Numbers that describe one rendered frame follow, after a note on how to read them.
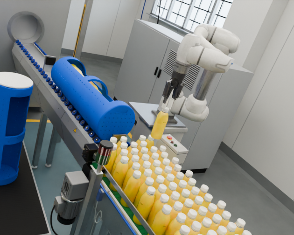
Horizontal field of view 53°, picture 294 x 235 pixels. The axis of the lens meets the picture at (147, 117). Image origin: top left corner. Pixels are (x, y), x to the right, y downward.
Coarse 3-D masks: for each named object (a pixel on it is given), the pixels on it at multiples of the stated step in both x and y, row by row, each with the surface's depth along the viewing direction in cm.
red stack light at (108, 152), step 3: (99, 144) 132; (99, 147) 131; (102, 147) 130; (99, 150) 131; (102, 150) 130; (105, 150) 130; (108, 150) 130; (111, 150) 132; (99, 153) 131; (102, 153) 131; (105, 153) 131; (108, 153) 131; (111, 153) 134
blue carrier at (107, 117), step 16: (64, 64) 231; (80, 64) 251; (64, 80) 221; (80, 80) 211; (96, 80) 213; (80, 96) 201; (96, 96) 193; (80, 112) 202; (96, 112) 185; (112, 112) 183; (128, 112) 191; (96, 128) 184; (112, 128) 190; (128, 128) 198
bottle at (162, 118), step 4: (160, 112) 174; (164, 112) 173; (160, 116) 173; (164, 116) 172; (156, 120) 175; (160, 120) 173; (164, 120) 173; (156, 124) 175; (160, 124) 174; (164, 124) 174; (156, 128) 175; (160, 128) 175; (164, 128) 176; (152, 132) 178; (156, 132) 176; (160, 132) 176; (152, 136) 178; (156, 136) 177; (160, 136) 177
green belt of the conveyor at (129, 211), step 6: (96, 168) 174; (108, 180) 167; (108, 186) 163; (114, 192) 160; (120, 198) 157; (120, 204) 153; (126, 210) 150; (132, 216) 148; (138, 228) 142; (144, 228) 143; (144, 234) 140
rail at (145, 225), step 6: (108, 174) 160; (114, 180) 156; (114, 186) 156; (120, 192) 151; (126, 198) 147; (132, 204) 144; (132, 210) 143; (138, 216) 140; (144, 222) 136; (150, 228) 133; (150, 234) 133
